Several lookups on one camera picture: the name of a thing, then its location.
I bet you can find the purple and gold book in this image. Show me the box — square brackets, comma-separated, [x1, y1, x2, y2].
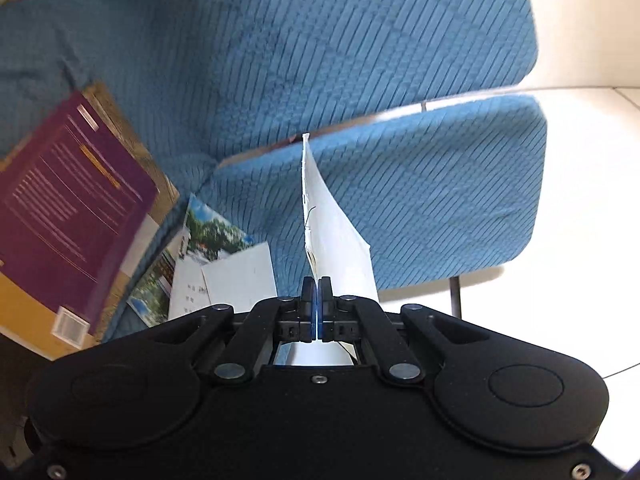
[0, 91, 161, 361]

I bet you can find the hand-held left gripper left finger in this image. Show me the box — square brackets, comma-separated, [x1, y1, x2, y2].
[150, 276, 317, 385]

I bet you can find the large brown painting cover book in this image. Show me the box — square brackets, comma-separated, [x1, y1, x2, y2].
[0, 81, 182, 346]

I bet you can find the white booklet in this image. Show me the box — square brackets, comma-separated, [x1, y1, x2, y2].
[289, 132, 379, 367]

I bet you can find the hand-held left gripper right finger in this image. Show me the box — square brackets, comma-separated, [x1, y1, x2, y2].
[316, 276, 493, 385]

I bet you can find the blue textured cover chair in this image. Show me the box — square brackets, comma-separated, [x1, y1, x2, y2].
[0, 0, 540, 201]
[102, 94, 549, 343]

